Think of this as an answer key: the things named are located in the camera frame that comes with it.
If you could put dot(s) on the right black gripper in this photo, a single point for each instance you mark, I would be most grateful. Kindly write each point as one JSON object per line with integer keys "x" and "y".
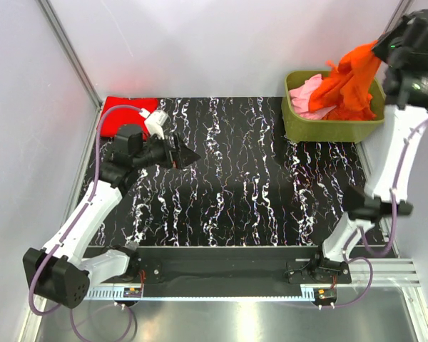
{"x": 379, "y": 49}

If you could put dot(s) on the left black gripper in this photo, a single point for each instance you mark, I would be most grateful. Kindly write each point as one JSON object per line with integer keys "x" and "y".
{"x": 179, "y": 157}

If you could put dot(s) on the orange t shirt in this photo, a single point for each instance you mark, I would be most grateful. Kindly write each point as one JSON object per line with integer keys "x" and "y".
{"x": 345, "y": 92}

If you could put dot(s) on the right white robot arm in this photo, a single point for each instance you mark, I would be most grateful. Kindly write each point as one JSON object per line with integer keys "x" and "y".
{"x": 385, "y": 193}

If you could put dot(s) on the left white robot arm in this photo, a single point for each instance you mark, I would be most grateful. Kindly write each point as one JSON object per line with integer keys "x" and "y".
{"x": 58, "y": 271}

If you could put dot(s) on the black marble pattern mat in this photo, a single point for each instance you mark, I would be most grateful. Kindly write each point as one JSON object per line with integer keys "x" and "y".
{"x": 250, "y": 187}

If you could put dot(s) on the pink t shirt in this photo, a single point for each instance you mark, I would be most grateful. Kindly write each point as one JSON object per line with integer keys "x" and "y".
{"x": 300, "y": 98}

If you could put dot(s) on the olive green plastic bin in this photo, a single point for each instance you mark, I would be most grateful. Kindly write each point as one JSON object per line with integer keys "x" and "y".
{"x": 298, "y": 129}

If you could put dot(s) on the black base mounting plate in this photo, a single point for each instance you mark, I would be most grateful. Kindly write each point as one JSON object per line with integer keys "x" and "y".
{"x": 236, "y": 273}

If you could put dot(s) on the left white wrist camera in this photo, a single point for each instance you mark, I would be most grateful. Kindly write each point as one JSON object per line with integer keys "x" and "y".
{"x": 154, "y": 122}

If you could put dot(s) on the right aluminium corner post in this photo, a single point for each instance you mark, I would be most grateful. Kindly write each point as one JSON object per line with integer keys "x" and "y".
{"x": 400, "y": 10}

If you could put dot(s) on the aluminium corner post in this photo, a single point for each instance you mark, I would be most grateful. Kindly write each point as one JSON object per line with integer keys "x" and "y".
{"x": 66, "y": 45}
{"x": 400, "y": 10}

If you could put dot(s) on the left aluminium corner post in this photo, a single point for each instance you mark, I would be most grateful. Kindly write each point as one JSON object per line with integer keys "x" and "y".
{"x": 66, "y": 45}

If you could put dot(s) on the aluminium rail frame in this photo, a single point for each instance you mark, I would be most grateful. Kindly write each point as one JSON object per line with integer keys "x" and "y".
{"x": 388, "y": 272}

